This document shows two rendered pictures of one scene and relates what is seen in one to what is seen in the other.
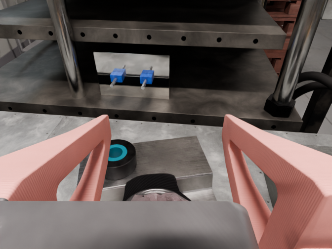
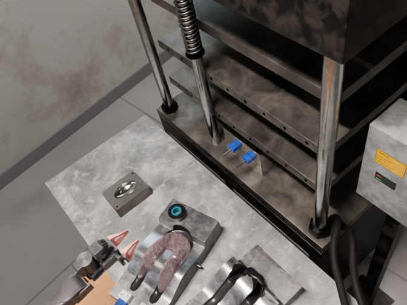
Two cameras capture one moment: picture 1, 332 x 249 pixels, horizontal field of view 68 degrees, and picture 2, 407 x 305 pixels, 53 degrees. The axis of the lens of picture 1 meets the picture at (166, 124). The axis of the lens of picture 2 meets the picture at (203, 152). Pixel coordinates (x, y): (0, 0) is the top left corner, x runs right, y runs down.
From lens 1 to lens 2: 1.51 m
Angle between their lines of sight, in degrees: 41
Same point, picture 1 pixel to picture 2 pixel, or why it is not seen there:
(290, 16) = not seen: outside the picture
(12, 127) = (169, 154)
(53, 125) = (185, 163)
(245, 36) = (300, 173)
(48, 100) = (197, 137)
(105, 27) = (229, 120)
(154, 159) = (191, 221)
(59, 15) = (205, 106)
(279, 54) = not seen: outside the picture
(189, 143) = (211, 223)
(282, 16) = not seen: outside the picture
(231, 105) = (294, 206)
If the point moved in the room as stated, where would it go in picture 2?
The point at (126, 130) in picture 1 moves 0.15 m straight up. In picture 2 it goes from (214, 189) to (209, 171)
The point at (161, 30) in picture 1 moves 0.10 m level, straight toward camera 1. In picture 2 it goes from (255, 140) to (242, 154)
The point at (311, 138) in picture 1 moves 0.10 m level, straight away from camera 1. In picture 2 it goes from (302, 260) to (325, 255)
